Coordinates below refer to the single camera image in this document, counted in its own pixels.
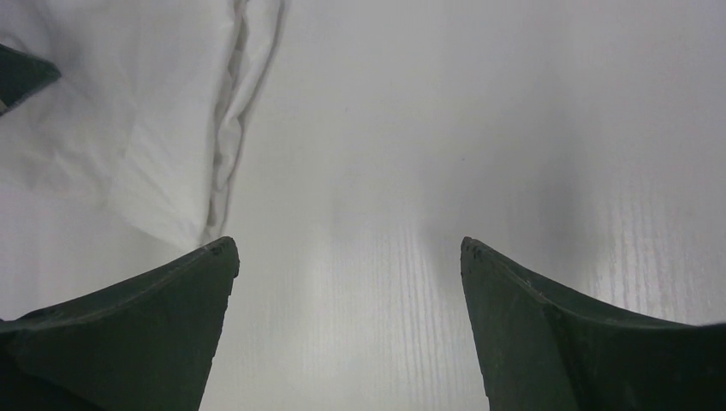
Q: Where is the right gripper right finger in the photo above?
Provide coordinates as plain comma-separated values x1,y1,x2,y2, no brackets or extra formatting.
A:
461,237,725,410

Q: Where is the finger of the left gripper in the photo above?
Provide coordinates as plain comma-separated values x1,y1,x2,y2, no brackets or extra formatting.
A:
1,45,62,116

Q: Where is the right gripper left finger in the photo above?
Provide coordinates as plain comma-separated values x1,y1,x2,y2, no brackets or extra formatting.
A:
1,236,240,410

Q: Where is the white t-shirt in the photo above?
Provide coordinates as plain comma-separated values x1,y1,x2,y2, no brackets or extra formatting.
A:
0,0,289,252

